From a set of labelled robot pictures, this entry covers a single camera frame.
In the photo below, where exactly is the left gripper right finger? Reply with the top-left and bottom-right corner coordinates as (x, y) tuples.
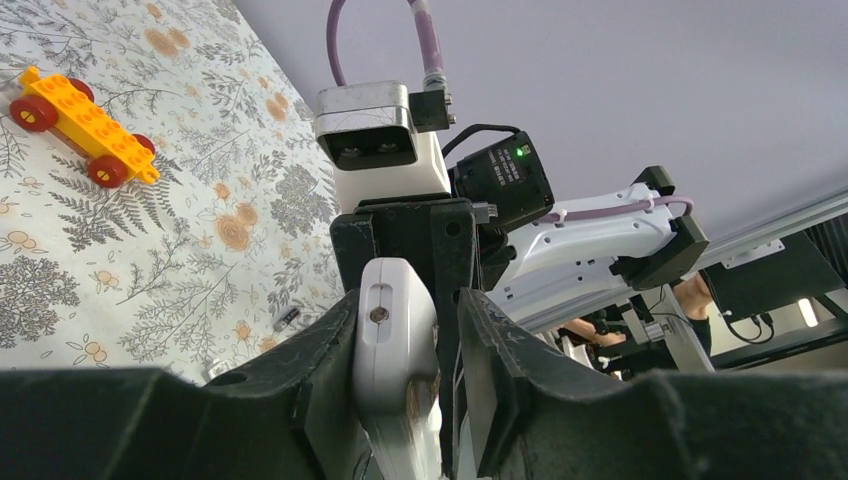
(458, 289), (847, 479)

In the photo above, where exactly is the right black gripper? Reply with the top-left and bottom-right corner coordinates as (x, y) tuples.
(330, 199), (478, 477)

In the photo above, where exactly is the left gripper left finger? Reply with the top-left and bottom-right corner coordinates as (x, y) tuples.
(1, 291), (363, 479)

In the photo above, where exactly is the white remote control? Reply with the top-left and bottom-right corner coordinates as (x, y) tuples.
(352, 258), (441, 479)

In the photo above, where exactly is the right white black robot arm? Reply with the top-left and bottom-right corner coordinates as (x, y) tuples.
(315, 120), (708, 479)

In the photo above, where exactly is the floral patterned table mat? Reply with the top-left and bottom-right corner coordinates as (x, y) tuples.
(0, 0), (346, 387)

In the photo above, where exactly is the yellow toy brick car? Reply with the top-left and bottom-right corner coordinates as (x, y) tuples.
(9, 66), (160, 189)

